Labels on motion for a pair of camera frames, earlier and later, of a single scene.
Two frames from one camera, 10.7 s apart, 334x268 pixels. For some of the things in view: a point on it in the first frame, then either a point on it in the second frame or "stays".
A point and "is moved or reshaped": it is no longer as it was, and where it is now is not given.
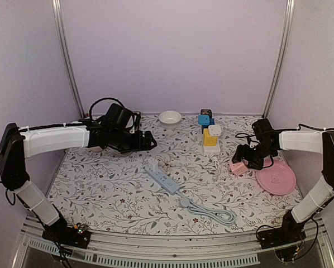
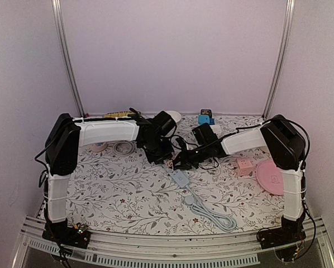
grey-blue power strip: [163, 180] -> [178, 176]
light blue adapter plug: [204, 119] stays
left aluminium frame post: [57, 14] stays
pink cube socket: [238, 168] is moved or reshaped
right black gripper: [246, 154] -> [186, 160]
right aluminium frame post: [282, 54] stays
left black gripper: [139, 145] -> [168, 154]
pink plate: [278, 179] stays
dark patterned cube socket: [207, 112] stays
